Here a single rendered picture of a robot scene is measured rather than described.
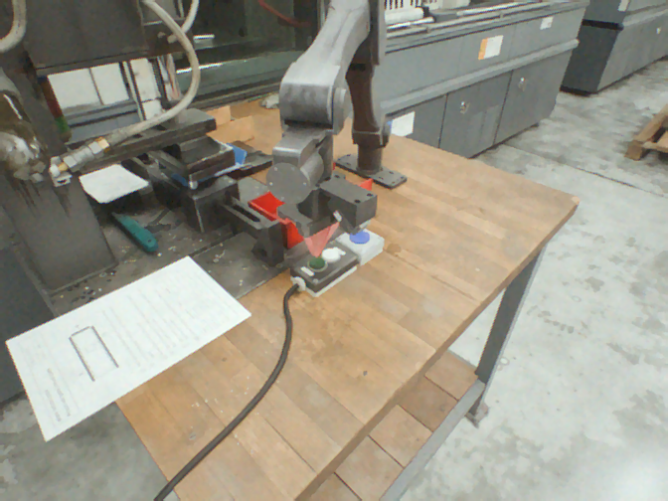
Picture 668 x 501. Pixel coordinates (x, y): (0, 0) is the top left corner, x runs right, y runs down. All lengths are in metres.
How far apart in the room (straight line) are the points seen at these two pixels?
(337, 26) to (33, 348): 0.65
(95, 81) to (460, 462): 1.65
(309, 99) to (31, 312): 1.35
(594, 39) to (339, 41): 4.69
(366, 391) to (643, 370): 1.65
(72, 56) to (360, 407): 0.62
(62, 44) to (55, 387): 0.47
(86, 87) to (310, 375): 1.14
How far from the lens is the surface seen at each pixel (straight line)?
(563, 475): 1.68
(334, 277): 0.70
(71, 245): 0.81
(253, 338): 0.64
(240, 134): 1.25
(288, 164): 0.50
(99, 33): 0.74
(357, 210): 0.53
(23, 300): 1.66
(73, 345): 0.73
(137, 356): 0.67
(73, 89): 1.46
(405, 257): 0.78
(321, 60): 0.59
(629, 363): 2.10
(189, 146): 0.84
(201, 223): 0.85
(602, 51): 5.22
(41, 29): 0.72
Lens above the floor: 1.39
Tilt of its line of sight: 38 degrees down
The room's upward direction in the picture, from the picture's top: straight up
